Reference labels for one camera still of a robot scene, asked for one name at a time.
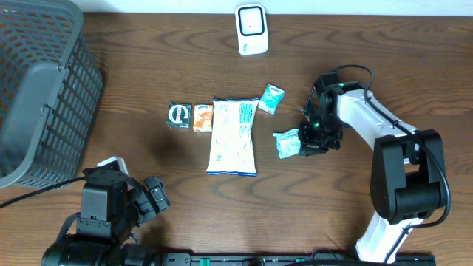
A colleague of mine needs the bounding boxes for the green soft wipes pack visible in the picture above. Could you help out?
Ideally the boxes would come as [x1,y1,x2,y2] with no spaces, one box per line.
[273,129,301,159]

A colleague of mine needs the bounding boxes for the teal white Kleenex tissue pack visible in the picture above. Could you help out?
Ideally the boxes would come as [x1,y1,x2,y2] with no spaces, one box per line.
[258,84,285,115]

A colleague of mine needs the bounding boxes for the cream wipes pack blue edges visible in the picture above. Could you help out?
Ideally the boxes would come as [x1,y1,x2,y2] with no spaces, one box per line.
[206,97,259,177]

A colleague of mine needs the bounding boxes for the black healing ointment box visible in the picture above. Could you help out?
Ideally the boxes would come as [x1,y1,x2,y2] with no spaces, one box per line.
[166,103,191,128]

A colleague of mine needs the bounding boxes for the orange tissue pack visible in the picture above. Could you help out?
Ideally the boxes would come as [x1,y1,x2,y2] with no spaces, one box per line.
[193,104,214,132]

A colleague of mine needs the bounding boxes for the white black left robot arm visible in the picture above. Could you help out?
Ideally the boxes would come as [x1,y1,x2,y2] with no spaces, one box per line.
[41,164,170,266]

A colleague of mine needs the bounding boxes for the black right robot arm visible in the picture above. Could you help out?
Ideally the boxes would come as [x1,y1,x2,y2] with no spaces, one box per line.
[299,70,451,264]

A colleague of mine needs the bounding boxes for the white barcode scanner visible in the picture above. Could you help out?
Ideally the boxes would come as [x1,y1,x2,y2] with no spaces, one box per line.
[235,4,269,55]

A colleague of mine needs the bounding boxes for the grey plastic mesh basket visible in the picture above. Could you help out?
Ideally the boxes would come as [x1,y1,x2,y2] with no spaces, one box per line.
[1,0,103,188]

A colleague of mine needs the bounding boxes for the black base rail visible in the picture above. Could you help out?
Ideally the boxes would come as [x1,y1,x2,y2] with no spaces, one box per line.
[158,252,437,266]

